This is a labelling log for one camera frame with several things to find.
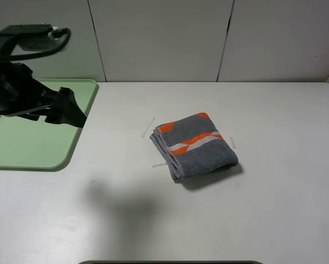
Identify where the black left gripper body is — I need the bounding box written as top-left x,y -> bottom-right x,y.
0,62 -> 58,120

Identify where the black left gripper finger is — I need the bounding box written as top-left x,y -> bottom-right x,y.
45,87 -> 87,128

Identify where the grey orange striped towel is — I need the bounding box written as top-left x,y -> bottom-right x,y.
150,112 -> 238,182

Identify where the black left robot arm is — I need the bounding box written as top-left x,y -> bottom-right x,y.
0,50 -> 87,128

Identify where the green plastic tray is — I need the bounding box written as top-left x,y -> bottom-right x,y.
0,78 -> 99,173

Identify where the white tape strip right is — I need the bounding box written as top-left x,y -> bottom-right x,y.
229,136 -> 237,150

